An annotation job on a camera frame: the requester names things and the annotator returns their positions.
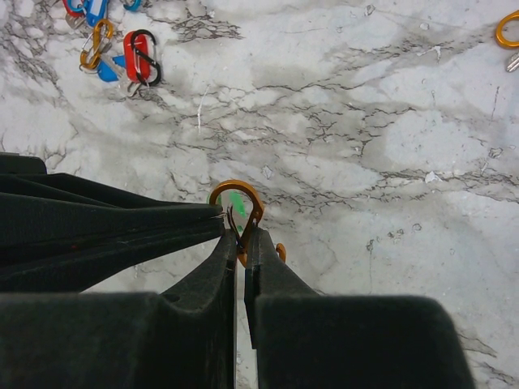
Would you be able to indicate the green tag key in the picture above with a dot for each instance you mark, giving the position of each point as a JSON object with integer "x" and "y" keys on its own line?
{"x": 233, "y": 207}

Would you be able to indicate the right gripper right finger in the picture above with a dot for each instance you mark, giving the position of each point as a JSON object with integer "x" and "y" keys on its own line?
{"x": 285, "y": 318}

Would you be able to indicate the blue tag key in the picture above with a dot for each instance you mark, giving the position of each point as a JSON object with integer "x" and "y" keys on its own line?
{"x": 94, "y": 11}
{"x": 107, "y": 74}

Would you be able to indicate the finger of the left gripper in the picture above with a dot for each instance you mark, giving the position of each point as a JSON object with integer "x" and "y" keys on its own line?
{"x": 41, "y": 208}
{"x": 83, "y": 267}

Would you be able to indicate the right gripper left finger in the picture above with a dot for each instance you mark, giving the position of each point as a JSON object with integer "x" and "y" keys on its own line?
{"x": 199, "y": 348}

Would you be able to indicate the orange S carabiner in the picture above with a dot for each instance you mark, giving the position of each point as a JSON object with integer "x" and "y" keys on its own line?
{"x": 254, "y": 207}
{"x": 503, "y": 31}
{"x": 96, "y": 44}

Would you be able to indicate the black tag key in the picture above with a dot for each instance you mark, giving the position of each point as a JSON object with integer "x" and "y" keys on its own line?
{"x": 513, "y": 63}

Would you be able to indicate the black S carabiner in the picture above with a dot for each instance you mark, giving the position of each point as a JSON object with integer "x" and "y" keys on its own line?
{"x": 149, "y": 59}

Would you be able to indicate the blue S carabiner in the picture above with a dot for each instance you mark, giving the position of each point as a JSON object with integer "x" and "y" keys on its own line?
{"x": 131, "y": 5}

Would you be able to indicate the red tag key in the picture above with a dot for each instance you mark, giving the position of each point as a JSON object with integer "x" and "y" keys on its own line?
{"x": 131, "y": 83}
{"x": 74, "y": 8}

